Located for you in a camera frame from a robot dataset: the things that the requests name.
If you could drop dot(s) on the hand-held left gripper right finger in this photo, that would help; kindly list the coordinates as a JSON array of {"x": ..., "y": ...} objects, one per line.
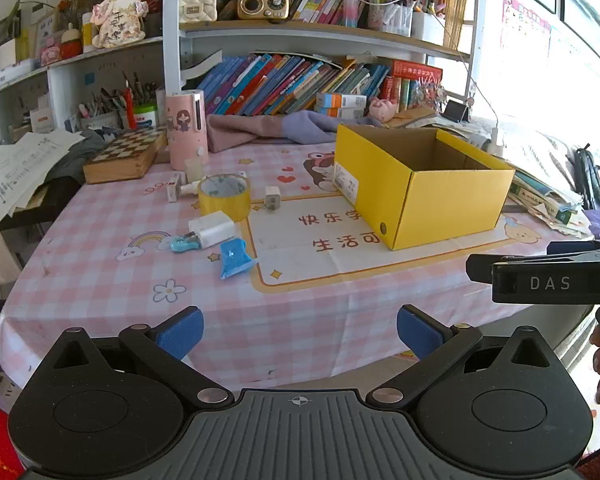
[{"x": 417, "y": 335}]

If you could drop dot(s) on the wooden chess box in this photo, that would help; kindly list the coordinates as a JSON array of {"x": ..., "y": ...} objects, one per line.
[{"x": 125, "y": 155}]

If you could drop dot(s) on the large white charger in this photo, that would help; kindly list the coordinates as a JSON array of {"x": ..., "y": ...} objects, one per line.
[{"x": 215, "y": 227}]

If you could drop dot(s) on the pink checked tablecloth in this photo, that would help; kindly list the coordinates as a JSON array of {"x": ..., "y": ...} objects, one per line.
[{"x": 130, "y": 280}]

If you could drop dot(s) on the orange and white carton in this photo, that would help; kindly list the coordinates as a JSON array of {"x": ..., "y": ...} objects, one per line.
[
  {"x": 337, "y": 112},
  {"x": 340, "y": 100}
]

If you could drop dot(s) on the small pink pig toy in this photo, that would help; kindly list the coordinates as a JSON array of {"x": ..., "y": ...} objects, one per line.
[{"x": 382, "y": 109}]

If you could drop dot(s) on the small pink box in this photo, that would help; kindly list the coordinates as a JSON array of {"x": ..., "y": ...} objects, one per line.
[{"x": 50, "y": 56}]

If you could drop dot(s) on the black bag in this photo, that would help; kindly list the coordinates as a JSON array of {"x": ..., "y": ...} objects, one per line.
[{"x": 592, "y": 175}]

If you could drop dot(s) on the white metal bookshelf frame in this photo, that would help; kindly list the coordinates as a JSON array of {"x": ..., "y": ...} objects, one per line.
[{"x": 172, "y": 35}]

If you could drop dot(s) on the holder of marker pens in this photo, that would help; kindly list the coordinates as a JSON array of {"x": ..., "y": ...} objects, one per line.
[{"x": 390, "y": 20}]

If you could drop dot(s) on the white storage box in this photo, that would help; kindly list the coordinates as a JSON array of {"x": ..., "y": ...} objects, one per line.
[{"x": 427, "y": 27}]

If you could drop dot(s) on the small white plug adapter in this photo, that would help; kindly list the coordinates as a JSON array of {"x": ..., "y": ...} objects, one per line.
[{"x": 272, "y": 199}]

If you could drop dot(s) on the white and red carton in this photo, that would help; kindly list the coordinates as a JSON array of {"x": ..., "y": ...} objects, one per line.
[{"x": 42, "y": 120}]

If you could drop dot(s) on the holder of pens and brushes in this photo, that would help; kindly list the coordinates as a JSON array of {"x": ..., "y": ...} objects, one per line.
[{"x": 102, "y": 107}]

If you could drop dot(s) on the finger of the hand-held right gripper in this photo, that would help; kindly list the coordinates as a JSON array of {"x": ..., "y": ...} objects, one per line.
[
  {"x": 530, "y": 280},
  {"x": 585, "y": 247}
]

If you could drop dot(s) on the white and yellow bottle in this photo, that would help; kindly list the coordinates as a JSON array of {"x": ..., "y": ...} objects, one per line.
[{"x": 88, "y": 32}]

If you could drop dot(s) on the black electric keyboard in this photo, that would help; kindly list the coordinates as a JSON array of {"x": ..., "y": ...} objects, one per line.
[{"x": 55, "y": 200}]

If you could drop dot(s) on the pink wall poster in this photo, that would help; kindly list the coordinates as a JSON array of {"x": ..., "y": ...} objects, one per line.
[{"x": 525, "y": 25}]

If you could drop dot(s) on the gold retro radio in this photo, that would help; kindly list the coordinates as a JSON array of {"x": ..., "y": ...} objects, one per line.
[{"x": 262, "y": 5}]

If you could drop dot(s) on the dark grey cloth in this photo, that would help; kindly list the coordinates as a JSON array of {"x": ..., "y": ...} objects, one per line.
[{"x": 75, "y": 155}]

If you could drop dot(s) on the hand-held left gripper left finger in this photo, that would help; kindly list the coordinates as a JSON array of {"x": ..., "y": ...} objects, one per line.
[{"x": 182, "y": 332}]

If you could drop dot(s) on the pile of sheet music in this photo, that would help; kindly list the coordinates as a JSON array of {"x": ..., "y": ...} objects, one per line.
[{"x": 20, "y": 160}]

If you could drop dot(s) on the white oblong device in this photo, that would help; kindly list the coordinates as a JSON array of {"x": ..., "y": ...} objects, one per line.
[{"x": 17, "y": 72}]

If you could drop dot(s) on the light blue small toy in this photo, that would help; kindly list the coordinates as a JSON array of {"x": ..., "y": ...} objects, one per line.
[{"x": 182, "y": 244}]

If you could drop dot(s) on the yellow cardboard box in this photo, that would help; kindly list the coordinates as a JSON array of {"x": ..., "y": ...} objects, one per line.
[{"x": 445, "y": 210}]

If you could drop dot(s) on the green lid jar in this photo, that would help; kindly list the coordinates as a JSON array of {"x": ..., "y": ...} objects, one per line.
[{"x": 145, "y": 117}]

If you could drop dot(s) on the white cubby shelf unit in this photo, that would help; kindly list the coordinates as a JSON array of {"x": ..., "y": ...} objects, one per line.
[{"x": 55, "y": 85}]

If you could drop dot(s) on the dark picture frame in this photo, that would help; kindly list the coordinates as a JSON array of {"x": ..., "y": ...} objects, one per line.
[{"x": 5, "y": 30}]

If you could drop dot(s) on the pink cartoon cylinder container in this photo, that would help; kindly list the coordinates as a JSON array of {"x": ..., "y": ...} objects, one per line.
[{"x": 187, "y": 130}]

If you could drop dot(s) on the small white glue bottle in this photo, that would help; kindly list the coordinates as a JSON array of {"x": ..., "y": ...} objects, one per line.
[{"x": 172, "y": 192}]

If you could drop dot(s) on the yellow tape roll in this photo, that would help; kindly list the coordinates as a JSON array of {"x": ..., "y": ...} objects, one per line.
[{"x": 230, "y": 207}]

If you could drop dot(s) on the translucent white block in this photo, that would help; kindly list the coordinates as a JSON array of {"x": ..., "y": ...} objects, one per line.
[{"x": 195, "y": 170}]

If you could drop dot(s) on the mauve and lavender cloth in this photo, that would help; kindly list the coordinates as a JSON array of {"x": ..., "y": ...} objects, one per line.
[{"x": 260, "y": 130}]

